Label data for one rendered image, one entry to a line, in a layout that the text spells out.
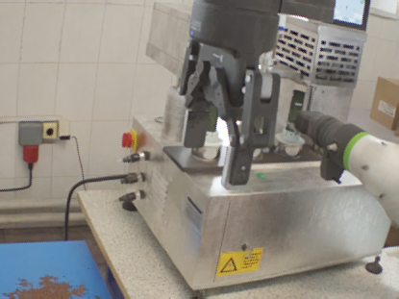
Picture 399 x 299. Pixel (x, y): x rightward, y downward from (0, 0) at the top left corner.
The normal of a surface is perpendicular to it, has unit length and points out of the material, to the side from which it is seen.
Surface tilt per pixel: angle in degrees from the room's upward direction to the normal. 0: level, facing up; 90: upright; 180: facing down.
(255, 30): 90
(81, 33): 90
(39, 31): 90
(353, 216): 90
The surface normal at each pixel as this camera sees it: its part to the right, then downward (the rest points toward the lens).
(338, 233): 0.40, 0.39
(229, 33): -0.15, 0.34
